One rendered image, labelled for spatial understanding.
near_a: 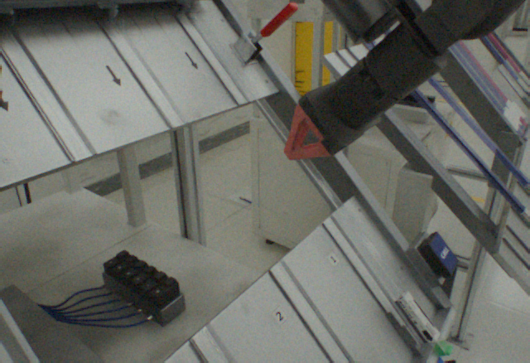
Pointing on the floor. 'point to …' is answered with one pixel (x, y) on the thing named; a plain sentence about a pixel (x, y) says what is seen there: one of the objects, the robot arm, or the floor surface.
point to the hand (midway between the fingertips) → (294, 150)
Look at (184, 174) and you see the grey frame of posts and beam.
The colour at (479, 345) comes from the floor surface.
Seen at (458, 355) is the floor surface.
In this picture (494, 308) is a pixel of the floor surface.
